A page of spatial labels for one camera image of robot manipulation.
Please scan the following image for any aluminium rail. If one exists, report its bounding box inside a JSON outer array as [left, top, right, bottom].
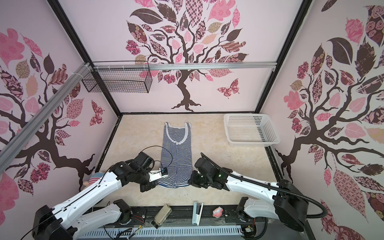
[[1, 63, 91, 173], [93, 62, 277, 71]]

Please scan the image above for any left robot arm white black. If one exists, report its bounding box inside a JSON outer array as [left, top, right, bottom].
[[32, 152, 168, 240]]

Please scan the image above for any black corner frame post left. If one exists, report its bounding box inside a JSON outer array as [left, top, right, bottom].
[[47, 0, 122, 118]]

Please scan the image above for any cartoon doll head toy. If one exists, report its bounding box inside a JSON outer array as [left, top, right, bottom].
[[83, 172, 104, 187]]

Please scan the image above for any tan rectangular box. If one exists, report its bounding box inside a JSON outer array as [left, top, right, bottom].
[[151, 204, 173, 229]]

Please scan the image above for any white stapler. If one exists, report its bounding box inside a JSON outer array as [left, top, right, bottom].
[[192, 202, 204, 226]]

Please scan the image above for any black wire basket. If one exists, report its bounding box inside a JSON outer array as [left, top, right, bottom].
[[82, 60, 153, 94]]

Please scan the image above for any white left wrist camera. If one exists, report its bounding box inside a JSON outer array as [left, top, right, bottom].
[[149, 168, 168, 182]]

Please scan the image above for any white slotted cable duct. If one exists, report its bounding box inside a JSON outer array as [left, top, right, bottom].
[[80, 226, 243, 240]]

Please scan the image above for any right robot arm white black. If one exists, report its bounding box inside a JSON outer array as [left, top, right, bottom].
[[190, 154, 309, 232]]

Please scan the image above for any pink white small toy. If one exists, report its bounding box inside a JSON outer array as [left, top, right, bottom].
[[212, 207, 224, 219]]

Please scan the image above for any black corner frame post right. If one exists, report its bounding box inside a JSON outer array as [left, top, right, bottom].
[[254, 0, 314, 114]]

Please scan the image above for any aluminium rail back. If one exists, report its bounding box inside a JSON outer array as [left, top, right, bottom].
[[93, 62, 277, 71]]

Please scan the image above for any blue white striped tank top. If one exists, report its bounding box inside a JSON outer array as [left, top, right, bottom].
[[158, 123, 193, 189]]

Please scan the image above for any black left camera cable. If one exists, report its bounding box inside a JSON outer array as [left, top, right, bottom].
[[140, 145, 174, 173]]

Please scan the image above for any black corner frame post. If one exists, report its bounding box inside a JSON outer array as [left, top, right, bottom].
[[254, 0, 314, 114], [47, 0, 122, 118]]

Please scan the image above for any aluminium rail left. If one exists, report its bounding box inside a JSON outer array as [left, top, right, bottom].
[[1, 63, 91, 173]]

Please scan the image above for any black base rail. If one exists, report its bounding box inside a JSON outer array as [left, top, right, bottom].
[[55, 203, 316, 240]]

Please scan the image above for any black corrugated cable conduit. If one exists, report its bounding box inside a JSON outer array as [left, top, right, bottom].
[[200, 152, 328, 219]]

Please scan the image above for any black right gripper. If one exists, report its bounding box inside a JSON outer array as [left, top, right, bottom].
[[186, 170, 213, 188]]

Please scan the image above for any white plastic laundry basket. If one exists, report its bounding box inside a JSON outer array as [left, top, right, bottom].
[[224, 114, 281, 147]]

